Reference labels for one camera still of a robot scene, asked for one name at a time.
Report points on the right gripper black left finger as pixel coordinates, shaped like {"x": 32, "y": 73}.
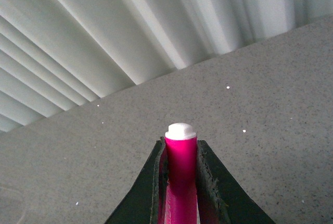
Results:
{"x": 145, "y": 201}

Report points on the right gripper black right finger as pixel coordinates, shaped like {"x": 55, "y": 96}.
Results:
{"x": 220, "y": 197}

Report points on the pink marker pen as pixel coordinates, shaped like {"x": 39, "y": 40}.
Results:
{"x": 180, "y": 205}

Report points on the white pleated curtain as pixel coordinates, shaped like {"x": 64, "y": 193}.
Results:
{"x": 60, "y": 54}

